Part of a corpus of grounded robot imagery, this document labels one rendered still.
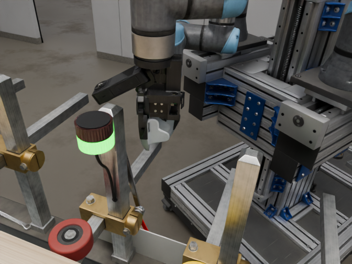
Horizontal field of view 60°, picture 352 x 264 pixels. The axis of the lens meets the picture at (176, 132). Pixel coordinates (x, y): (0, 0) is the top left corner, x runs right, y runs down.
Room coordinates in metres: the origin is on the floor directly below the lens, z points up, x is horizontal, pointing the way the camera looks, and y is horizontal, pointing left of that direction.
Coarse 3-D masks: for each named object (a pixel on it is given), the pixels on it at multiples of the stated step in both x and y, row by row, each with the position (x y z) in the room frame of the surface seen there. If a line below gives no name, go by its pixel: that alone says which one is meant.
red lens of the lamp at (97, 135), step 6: (108, 114) 0.43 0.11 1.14; (78, 126) 0.39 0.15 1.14; (108, 126) 0.40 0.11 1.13; (78, 132) 0.39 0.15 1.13; (84, 132) 0.38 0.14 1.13; (90, 132) 0.38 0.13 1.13; (96, 132) 0.38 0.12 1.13; (102, 132) 0.39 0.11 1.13; (108, 132) 0.40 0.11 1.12; (84, 138) 0.38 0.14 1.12; (90, 138) 0.38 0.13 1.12; (96, 138) 0.38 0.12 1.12; (102, 138) 0.39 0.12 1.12
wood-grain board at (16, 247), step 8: (0, 232) 0.36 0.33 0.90; (0, 240) 0.35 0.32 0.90; (8, 240) 0.35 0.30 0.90; (16, 240) 0.35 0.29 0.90; (24, 240) 0.35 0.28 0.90; (0, 248) 0.33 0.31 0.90; (8, 248) 0.33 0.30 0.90; (16, 248) 0.33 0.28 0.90; (24, 248) 0.33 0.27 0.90; (32, 248) 0.33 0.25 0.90; (40, 248) 0.33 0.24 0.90; (0, 256) 0.31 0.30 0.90; (8, 256) 0.31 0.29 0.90; (16, 256) 0.31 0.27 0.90; (24, 256) 0.32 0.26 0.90; (32, 256) 0.32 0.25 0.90; (40, 256) 0.32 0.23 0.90; (48, 256) 0.32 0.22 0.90; (56, 256) 0.32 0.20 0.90
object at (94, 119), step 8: (88, 112) 0.43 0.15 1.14; (96, 112) 0.43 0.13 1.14; (104, 112) 0.43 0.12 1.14; (80, 120) 0.40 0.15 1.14; (88, 120) 0.40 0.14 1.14; (96, 120) 0.41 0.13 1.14; (104, 120) 0.41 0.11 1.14; (88, 128) 0.38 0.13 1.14; (96, 128) 0.39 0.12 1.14; (112, 184) 0.43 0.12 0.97; (112, 192) 0.43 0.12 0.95; (112, 200) 0.43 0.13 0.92
